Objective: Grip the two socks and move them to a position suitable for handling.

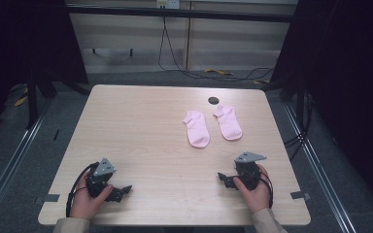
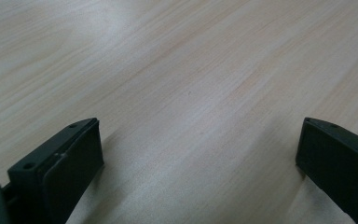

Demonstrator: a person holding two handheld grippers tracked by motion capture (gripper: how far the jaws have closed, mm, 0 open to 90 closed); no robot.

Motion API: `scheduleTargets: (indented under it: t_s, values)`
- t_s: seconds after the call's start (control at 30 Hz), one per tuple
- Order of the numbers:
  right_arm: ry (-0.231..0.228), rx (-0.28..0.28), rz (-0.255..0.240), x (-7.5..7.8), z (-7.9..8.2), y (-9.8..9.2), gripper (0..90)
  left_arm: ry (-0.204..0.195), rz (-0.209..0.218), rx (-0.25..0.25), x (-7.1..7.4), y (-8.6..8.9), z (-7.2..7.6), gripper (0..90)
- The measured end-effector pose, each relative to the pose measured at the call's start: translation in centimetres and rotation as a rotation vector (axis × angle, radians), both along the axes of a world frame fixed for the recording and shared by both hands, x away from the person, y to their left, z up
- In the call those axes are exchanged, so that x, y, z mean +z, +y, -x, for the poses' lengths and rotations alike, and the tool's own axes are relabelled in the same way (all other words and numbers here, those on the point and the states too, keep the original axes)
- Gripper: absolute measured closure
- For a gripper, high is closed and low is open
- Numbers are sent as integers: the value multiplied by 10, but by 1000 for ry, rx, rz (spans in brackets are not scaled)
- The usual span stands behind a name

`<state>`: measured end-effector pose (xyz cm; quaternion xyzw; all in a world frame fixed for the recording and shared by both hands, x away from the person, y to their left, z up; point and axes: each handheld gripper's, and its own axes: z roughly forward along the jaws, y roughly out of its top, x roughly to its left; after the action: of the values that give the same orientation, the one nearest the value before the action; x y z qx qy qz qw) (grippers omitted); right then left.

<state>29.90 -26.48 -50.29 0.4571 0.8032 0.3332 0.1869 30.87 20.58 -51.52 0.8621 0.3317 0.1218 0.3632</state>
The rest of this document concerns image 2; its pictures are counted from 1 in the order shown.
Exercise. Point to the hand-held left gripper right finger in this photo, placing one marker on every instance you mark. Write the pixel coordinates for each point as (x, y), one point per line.
(338, 161)

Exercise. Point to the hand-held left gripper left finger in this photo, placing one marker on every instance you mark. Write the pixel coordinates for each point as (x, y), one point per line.
(59, 174)

